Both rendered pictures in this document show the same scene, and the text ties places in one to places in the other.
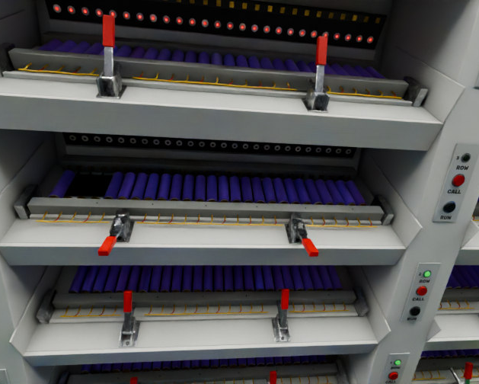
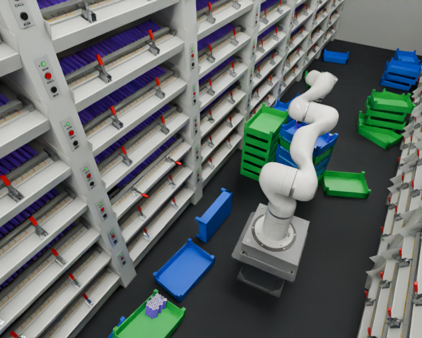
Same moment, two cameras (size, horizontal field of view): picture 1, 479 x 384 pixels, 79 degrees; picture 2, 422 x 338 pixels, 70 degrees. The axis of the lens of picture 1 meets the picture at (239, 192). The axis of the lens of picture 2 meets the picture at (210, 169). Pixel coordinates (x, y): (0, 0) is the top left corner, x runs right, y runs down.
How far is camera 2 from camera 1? 1.23 m
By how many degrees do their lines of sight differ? 49
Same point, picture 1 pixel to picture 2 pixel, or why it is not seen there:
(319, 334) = (180, 179)
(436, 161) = (190, 125)
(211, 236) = (153, 176)
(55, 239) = (125, 206)
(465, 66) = (189, 104)
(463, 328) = (206, 151)
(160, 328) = (146, 209)
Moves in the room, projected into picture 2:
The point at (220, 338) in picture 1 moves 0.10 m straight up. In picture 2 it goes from (162, 199) to (160, 187)
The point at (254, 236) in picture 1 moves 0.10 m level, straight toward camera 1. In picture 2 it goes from (162, 168) to (174, 178)
